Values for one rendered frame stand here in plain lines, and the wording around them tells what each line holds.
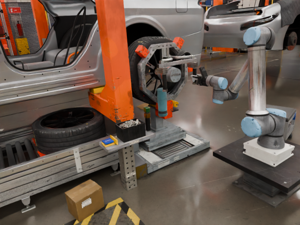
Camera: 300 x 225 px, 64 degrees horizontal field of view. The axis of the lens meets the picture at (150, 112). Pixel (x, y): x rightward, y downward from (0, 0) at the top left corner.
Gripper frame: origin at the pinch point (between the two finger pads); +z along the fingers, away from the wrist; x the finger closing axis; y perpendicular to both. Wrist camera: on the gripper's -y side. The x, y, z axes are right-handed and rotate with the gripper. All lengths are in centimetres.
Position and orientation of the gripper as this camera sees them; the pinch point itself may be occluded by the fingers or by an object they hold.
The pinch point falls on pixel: (193, 75)
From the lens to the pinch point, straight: 228.6
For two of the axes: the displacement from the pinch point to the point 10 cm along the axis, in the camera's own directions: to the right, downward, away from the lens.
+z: -5.5, -2.5, 8.0
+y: 0.6, 9.4, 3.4
